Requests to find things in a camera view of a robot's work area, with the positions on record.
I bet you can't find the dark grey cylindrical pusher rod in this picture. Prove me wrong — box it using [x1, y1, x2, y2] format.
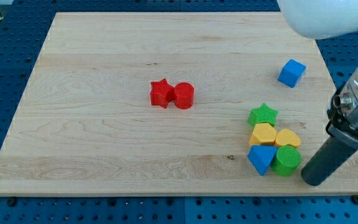
[301, 137, 356, 186]

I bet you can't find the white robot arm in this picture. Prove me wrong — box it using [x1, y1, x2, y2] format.
[278, 0, 358, 186]

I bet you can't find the yellow heart block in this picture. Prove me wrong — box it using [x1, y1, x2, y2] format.
[273, 129, 301, 148]

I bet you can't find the blue triangle block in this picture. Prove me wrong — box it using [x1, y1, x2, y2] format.
[247, 145, 278, 176]

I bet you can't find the green cylinder block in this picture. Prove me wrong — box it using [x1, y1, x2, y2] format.
[271, 146, 301, 177]

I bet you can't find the yellow pentagon block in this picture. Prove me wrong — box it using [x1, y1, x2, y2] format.
[249, 123, 277, 146]

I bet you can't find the blue cube block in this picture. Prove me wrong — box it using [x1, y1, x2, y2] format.
[278, 59, 306, 88]

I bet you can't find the green star block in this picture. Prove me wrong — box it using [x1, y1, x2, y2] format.
[248, 103, 278, 127]

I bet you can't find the red cylinder block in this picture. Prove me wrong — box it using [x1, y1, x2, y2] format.
[174, 82, 195, 110]

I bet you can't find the red star block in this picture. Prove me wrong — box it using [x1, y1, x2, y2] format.
[150, 78, 174, 109]

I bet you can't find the light wooden board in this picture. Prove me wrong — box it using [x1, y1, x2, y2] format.
[0, 12, 358, 197]

